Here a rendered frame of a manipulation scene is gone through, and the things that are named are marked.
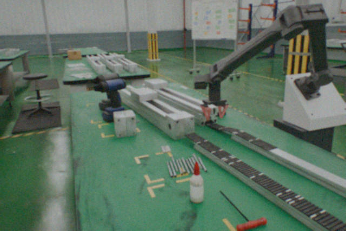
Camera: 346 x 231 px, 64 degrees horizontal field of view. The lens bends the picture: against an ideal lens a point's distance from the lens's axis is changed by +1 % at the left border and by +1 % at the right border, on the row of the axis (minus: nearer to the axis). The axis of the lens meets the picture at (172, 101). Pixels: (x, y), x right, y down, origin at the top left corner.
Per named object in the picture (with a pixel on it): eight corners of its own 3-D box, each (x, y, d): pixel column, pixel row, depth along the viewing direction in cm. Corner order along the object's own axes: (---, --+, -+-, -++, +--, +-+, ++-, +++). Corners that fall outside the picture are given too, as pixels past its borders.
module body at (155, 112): (184, 130, 132) (184, 112, 130) (166, 133, 128) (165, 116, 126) (131, 96, 201) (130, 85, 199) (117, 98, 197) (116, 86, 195)
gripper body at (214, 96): (201, 103, 132) (201, 88, 130) (219, 100, 137) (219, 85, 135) (209, 106, 127) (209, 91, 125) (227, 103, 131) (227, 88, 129)
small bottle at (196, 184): (190, 203, 77) (189, 164, 74) (190, 195, 80) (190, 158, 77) (203, 203, 76) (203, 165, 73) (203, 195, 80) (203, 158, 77)
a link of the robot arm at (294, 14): (333, 12, 88) (323, -8, 93) (287, 27, 93) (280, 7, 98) (334, 83, 122) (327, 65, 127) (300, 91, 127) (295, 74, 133)
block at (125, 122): (141, 134, 128) (140, 114, 126) (117, 138, 125) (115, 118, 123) (138, 127, 137) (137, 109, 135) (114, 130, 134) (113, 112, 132)
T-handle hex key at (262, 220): (268, 225, 68) (268, 219, 67) (238, 234, 65) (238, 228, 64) (232, 190, 82) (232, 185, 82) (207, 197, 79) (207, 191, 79)
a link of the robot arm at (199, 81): (221, 79, 119) (219, 64, 123) (194, 80, 119) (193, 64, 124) (218, 94, 129) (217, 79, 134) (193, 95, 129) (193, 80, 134)
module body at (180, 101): (217, 123, 141) (217, 106, 138) (200, 126, 136) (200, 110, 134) (154, 93, 210) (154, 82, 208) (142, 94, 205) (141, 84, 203)
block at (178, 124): (199, 134, 126) (199, 114, 123) (174, 140, 120) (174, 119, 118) (188, 129, 133) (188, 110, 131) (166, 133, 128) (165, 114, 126)
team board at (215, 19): (186, 74, 771) (185, 0, 722) (199, 72, 802) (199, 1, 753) (230, 80, 660) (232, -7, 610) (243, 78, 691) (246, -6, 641)
